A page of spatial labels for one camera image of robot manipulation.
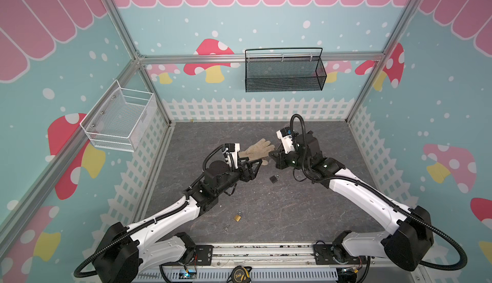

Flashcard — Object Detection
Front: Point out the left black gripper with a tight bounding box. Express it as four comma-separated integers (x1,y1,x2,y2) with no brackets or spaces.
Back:
215,157,263,197

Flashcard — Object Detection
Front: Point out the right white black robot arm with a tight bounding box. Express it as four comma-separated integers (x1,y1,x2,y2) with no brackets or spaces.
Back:
269,114,468,271

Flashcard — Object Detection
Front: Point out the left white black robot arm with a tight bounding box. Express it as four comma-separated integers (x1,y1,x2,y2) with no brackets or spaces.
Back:
74,158,262,282

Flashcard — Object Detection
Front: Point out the beige knit work glove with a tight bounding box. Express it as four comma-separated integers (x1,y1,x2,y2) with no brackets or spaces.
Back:
238,138,275,166

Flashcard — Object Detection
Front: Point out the brass padlock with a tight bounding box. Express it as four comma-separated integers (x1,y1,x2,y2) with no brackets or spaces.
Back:
234,212,242,222

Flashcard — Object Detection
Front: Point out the yellow black tape measure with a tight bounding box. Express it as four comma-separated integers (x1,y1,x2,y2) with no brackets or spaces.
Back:
228,266,252,283

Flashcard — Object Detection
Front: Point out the green circuit board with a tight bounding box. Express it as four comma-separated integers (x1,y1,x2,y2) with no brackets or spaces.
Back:
179,270,197,280

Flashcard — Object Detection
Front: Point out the black mesh wall basket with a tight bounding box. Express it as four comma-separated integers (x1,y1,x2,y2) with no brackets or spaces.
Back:
244,47,327,93

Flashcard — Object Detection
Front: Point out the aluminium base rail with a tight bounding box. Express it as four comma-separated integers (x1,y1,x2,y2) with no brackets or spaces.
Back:
132,241,422,272

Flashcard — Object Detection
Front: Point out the white mesh wall basket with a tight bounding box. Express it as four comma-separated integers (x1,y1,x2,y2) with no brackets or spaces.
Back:
80,81,157,152

